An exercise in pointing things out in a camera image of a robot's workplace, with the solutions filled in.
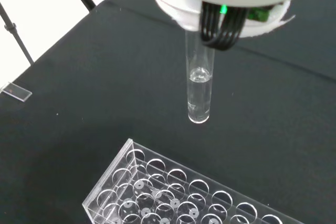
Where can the clear plastic test tube rack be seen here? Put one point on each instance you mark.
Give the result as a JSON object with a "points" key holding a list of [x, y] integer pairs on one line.
{"points": [[168, 192]]}

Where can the black bench cloth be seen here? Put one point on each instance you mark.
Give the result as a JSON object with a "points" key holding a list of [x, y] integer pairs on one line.
{"points": [[131, 90]]}

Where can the clear glass slide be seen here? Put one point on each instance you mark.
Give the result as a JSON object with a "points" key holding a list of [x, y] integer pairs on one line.
{"points": [[16, 91]]}

